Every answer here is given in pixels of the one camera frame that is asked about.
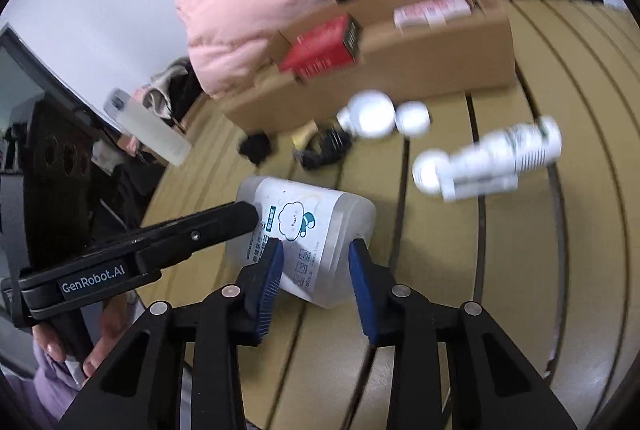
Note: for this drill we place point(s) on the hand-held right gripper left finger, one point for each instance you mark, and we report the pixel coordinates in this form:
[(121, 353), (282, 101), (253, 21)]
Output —
[(267, 282)]

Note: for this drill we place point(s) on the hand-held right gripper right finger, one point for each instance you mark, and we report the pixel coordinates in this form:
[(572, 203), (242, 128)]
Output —
[(362, 292)]

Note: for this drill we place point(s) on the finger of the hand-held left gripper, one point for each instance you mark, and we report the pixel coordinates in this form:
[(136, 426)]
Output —
[(200, 235)]

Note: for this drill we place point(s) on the translucent plastic bottle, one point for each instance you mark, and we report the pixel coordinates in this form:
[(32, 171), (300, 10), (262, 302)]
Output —
[(320, 220)]

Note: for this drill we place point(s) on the white tube box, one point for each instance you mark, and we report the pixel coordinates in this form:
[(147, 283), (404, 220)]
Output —
[(480, 188)]

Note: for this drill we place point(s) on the small white round bottle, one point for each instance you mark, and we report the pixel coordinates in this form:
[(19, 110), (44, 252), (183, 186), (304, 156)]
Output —
[(414, 119)]

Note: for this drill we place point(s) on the tall white labelled bottle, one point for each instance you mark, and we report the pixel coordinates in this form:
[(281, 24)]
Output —
[(500, 150)]

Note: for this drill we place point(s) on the shallow cardboard box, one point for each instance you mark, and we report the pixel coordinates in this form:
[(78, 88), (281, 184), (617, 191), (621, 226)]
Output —
[(400, 60)]

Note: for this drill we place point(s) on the person's left forearm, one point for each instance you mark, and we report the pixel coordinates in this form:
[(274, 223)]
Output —
[(47, 392)]

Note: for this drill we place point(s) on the person's left hand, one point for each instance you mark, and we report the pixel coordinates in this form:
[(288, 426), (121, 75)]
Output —
[(112, 325)]

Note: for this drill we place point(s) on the small black object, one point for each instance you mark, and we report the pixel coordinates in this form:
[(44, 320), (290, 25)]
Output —
[(256, 149)]

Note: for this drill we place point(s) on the white thermos bottle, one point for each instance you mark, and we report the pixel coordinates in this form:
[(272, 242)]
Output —
[(150, 130)]

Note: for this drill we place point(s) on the small beige object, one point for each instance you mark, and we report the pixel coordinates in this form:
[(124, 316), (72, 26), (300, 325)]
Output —
[(305, 135)]

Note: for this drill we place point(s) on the beige garment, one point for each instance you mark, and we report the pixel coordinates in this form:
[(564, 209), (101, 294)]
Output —
[(157, 95)]

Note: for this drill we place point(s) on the black garment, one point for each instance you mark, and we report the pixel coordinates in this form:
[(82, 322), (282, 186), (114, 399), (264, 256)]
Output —
[(187, 87)]

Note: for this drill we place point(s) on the glass sliding door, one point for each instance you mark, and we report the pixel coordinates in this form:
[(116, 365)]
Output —
[(30, 110)]

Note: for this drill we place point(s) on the red box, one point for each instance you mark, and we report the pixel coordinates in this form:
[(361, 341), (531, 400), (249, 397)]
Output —
[(320, 47)]

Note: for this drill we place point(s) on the pink down jacket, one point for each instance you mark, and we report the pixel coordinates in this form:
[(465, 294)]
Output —
[(240, 10)]

